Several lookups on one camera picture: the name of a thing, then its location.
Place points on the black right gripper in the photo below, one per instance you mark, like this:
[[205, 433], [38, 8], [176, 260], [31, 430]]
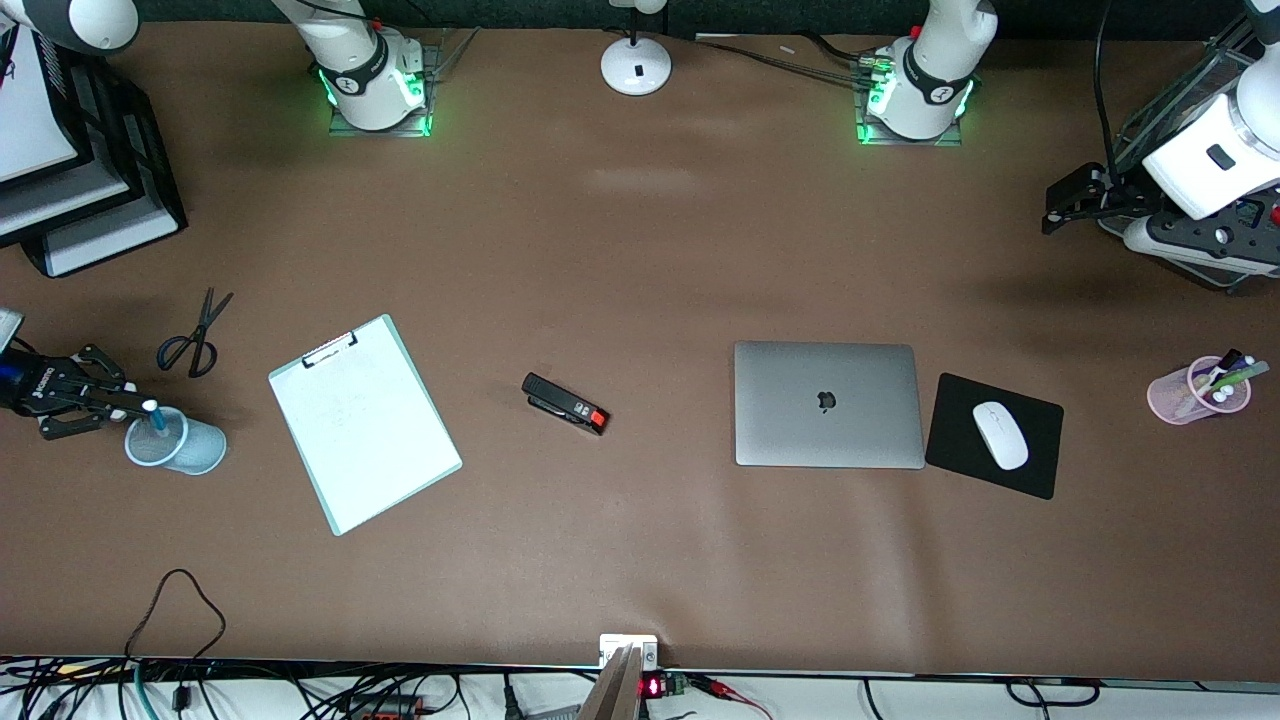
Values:
[[30, 392]]

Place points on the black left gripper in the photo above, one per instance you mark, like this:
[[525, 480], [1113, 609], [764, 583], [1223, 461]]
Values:
[[1122, 196]]

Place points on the blue marker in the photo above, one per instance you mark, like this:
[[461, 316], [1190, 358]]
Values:
[[158, 420]]

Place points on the silver laptop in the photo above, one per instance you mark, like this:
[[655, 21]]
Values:
[[780, 400]]

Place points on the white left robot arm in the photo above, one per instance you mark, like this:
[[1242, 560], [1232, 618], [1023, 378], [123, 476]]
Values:
[[930, 60]]

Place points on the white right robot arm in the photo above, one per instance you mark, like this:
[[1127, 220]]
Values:
[[355, 70]]

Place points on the black marker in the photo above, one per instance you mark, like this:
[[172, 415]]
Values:
[[1230, 358]]

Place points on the green marker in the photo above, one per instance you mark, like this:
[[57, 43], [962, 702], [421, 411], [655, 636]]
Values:
[[1245, 375]]

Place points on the blue mesh pen cup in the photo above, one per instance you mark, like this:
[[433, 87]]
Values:
[[195, 450]]

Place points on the black scissors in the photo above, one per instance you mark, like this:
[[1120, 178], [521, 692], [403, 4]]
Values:
[[203, 334]]

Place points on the silver mesh desk tray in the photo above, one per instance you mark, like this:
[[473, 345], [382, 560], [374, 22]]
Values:
[[1190, 85]]

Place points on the black stacked paper tray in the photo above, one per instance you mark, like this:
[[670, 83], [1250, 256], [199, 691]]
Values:
[[120, 215]]

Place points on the pink mesh pen cup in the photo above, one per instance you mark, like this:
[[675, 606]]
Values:
[[1170, 400]]

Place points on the white computer mouse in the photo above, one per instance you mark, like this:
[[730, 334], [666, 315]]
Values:
[[1002, 437]]

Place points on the black mouse pad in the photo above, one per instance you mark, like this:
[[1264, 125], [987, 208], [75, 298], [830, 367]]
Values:
[[950, 430]]

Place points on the clipboard with white paper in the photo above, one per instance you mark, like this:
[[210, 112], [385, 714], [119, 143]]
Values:
[[360, 430]]

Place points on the white paper stack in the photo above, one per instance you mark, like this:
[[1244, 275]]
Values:
[[30, 120]]

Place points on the orange connector block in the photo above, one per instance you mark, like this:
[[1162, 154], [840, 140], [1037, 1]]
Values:
[[385, 708]]

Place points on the white round stand base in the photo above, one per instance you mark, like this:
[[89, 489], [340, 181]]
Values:
[[636, 70]]

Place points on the black stapler with red end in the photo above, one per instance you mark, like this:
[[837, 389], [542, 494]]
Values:
[[560, 402]]

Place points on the grey mounting beam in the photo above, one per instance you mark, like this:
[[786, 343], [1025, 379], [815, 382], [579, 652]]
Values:
[[612, 695]]

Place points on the red display module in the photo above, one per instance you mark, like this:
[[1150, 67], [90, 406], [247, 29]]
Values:
[[653, 687]]

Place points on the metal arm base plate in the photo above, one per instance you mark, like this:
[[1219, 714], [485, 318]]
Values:
[[870, 138], [432, 80]]

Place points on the white table edge bracket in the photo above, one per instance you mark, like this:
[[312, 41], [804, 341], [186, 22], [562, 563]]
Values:
[[610, 645]]

